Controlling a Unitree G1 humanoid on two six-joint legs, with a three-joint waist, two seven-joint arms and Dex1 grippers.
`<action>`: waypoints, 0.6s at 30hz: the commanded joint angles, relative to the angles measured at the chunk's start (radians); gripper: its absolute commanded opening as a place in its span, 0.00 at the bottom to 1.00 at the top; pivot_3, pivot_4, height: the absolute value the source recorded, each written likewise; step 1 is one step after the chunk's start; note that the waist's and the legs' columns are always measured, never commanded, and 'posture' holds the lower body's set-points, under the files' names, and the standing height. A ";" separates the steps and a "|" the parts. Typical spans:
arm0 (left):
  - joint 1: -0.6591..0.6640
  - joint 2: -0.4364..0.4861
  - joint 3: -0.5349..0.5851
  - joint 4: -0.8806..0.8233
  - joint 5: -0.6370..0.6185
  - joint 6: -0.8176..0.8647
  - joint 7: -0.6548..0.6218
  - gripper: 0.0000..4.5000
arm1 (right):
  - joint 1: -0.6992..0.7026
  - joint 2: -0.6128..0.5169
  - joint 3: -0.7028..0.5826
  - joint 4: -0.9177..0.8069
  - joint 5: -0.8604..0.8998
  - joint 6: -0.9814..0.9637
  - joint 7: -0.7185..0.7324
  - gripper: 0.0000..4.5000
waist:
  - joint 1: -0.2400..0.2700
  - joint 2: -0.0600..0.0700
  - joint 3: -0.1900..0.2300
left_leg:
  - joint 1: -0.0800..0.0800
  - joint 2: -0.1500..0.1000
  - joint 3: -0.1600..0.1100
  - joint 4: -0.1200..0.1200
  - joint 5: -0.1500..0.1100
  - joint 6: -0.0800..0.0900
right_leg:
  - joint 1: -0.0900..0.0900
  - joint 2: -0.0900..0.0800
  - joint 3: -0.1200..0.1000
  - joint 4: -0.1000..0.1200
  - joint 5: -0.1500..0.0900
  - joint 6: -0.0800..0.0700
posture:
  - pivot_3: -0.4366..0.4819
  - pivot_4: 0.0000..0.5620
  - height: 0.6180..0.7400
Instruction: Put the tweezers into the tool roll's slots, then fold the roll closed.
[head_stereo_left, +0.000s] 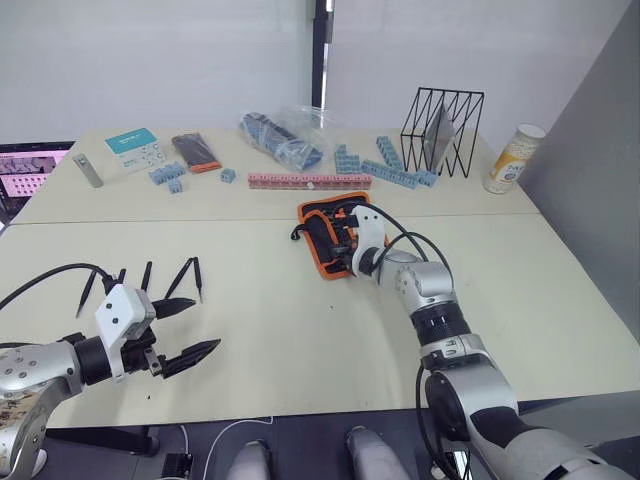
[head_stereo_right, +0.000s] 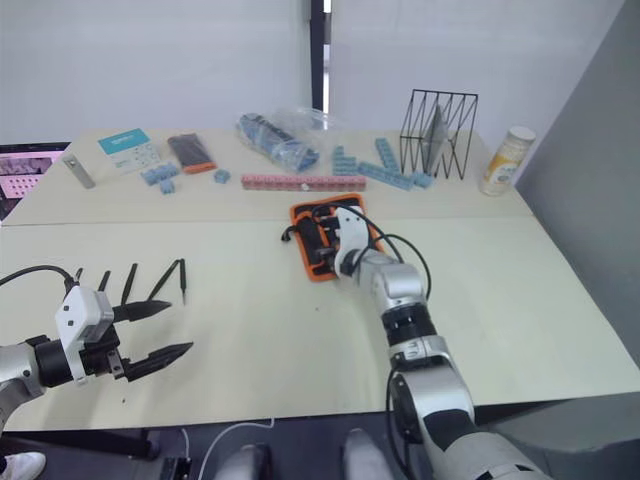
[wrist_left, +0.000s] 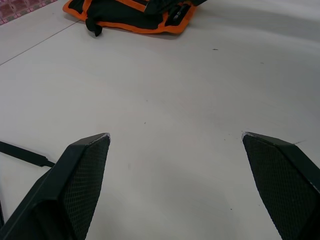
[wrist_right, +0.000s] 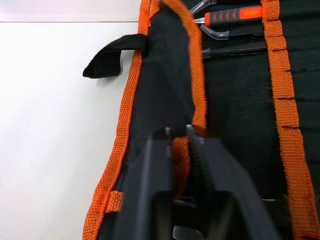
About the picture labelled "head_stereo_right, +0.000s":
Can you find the white shoe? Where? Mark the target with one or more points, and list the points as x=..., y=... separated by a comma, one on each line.
x=22, y=465

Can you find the long pink block strip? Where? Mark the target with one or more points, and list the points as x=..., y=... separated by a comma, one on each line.
x=300, y=182

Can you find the silver metal bar tool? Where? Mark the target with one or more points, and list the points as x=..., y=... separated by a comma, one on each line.
x=79, y=171

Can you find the grey rounded shape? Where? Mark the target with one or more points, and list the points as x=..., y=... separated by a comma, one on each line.
x=245, y=462
x=365, y=455

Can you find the row of blue blocks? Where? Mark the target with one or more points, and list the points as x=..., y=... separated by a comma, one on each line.
x=159, y=174

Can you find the black case with orange edge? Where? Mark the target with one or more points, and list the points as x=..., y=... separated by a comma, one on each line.
x=190, y=152

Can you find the dark window frame post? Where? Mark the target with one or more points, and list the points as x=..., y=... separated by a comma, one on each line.
x=317, y=55

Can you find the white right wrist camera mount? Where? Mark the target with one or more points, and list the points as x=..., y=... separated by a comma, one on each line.
x=352, y=232

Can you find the teal and white card box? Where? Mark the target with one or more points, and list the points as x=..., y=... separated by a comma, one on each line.
x=127, y=147

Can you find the clear bag of blue blocks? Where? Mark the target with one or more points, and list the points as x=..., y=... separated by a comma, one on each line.
x=285, y=137

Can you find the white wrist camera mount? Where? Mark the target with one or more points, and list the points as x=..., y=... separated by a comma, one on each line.
x=75, y=312
x=352, y=232

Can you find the black table frame bar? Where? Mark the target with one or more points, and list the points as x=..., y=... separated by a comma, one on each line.
x=75, y=442

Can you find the computer monitor with pink image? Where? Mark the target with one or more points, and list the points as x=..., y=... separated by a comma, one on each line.
x=25, y=172

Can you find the white bottle with yellow label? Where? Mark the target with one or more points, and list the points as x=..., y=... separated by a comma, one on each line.
x=505, y=162

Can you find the short blue block strip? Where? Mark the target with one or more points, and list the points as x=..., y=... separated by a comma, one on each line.
x=344, y=162

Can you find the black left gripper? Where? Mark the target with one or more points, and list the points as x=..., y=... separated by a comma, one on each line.
x=100, y=357

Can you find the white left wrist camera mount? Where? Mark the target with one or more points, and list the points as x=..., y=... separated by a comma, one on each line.
x=75, y=312

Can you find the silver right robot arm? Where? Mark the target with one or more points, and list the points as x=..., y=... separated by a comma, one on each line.
x=430, y=380

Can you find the black orange-edged tool roll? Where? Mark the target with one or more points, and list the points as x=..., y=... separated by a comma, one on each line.
x=320, y=270

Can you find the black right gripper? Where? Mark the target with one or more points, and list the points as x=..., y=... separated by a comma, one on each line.
x=330, y=235

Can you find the long blue block strip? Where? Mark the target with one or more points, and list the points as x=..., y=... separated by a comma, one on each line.
x=387, y=175

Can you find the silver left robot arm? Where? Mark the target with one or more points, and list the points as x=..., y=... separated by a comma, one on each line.
x=15, y=370

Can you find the small blue block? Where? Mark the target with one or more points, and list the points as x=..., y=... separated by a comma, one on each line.
x=222, y=176
x=422, y=179

